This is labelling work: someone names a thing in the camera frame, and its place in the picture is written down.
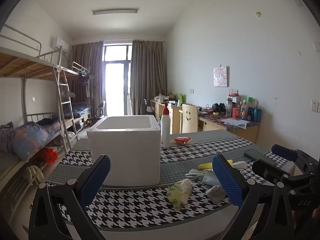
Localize row of toiletry bottles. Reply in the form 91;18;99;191
226;94;262;123

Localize metal bunk bed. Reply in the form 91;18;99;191
60;61;93;133
0;24;75;200

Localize green printed tissue packet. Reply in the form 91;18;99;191
167;179;193;211

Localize red snack packet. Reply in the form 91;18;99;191
170;137;193;145

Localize dark blue bedding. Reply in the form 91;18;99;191
62;104;92;119

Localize blue plaid duvet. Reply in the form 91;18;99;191
12;122;60;162

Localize white foam box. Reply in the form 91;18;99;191
87;115;161;187

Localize white pump bottle red top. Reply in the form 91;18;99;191
160;102;171;148

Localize black folding chair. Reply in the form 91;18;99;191
87;101;107;125

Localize ceiling tube light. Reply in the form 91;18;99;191
92;8;139;15

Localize wooden desk with drawers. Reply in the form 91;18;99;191
150;99;198;134

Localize purple patterned blanket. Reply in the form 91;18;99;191
0;122;15;153

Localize wooden chair with smiley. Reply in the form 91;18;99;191
181;104;199;133

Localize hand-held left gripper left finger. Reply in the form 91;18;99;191
28;154;111;240

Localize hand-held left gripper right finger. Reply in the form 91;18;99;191
211;154;295;240

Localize white charging cable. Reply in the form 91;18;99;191
185;169;208;179

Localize pink cartoon wall picture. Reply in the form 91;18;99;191
213;66;230;87

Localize white air conditioner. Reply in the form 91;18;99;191
51;37;70;53

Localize wooden desk with printed cover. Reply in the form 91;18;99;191
197;112;259;143

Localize dark hanging clothes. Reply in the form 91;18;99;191
77;71;92;98

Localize brown curtain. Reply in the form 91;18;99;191
69;41;104;117
130;39;167;115

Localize yellow cloth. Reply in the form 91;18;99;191
199;160;234;170

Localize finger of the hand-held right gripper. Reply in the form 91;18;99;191
271;144;299;162
252;159;290;180

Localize black smartphone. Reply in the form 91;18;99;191
244;149;278;167

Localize clear plastic wrapper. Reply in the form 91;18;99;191
206;185;227;203

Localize printed paper sheets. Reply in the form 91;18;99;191
220;119;250;130

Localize red plastic bag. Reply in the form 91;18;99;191
37;147;58;164

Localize glass balcony door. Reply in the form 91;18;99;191
103;44;133;117

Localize houndstooth tablecloth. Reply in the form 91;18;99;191
46;130;300;229

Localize black bag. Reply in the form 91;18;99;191
140;99;153;115

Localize metal bed ladder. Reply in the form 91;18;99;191
52;66;75;153

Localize cream cloth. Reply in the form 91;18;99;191
24;165;44;186

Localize blue face mask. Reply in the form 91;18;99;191
200;170;222;186

